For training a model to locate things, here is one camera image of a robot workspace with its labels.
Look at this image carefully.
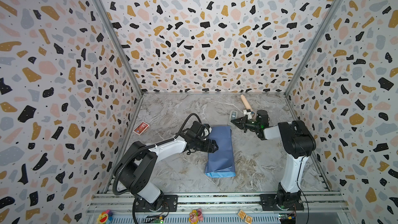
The pink yellow sticker toy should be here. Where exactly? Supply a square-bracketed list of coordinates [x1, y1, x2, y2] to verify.
[189, 208, 204, 224]

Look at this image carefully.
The aluminium mounting rail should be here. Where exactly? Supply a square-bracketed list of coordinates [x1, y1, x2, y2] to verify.
[82, 191, 355, 224]

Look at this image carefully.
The orange square sticker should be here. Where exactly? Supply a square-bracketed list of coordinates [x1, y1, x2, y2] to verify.
[237, 209, 252, 224]

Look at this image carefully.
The white tape dispenser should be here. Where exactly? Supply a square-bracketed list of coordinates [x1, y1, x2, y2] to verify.
[228, 111, 239, 126]

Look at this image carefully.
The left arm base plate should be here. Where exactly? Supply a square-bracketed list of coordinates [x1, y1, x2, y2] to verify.
[133, 195, 178, 213]

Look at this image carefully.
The colourful round sticker toy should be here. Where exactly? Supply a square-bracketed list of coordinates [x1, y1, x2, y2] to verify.
[96, 209, 113, 224]

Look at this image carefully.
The red playing card deck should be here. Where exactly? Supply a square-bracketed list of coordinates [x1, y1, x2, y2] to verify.
[133, 121, 150, 135]

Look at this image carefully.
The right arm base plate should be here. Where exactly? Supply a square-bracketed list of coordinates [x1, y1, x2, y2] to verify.
[260, 194, 305, 211]

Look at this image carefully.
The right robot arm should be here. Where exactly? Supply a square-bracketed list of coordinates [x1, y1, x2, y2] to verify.
[230, 110, 316, 211]

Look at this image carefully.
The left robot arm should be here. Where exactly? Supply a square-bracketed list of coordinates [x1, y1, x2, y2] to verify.
[112, 121, 218, 211]

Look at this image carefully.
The black corrugated cable hose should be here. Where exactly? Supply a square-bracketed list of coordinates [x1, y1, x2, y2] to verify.
[111, 112, 203, 224]

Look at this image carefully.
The blue wrapping paper sheet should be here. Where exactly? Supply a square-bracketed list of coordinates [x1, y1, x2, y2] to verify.
[205, 125, 236, 178]

